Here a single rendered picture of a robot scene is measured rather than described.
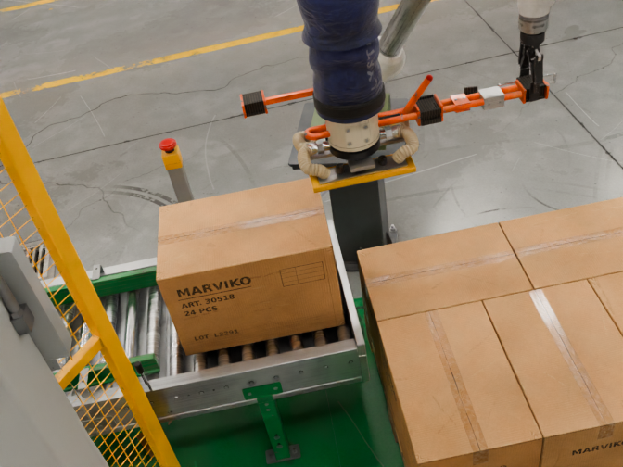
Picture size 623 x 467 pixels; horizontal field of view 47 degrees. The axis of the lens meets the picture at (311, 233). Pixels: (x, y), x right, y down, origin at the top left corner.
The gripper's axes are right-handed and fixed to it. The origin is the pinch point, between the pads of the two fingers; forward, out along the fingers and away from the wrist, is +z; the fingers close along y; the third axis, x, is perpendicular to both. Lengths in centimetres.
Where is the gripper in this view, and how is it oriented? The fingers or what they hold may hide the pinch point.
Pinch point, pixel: (528, 86)
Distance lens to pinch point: 251.6
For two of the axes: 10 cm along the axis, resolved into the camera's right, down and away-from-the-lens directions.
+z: 1.4, 7.4, 6.5
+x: 9.8, -2.0, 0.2
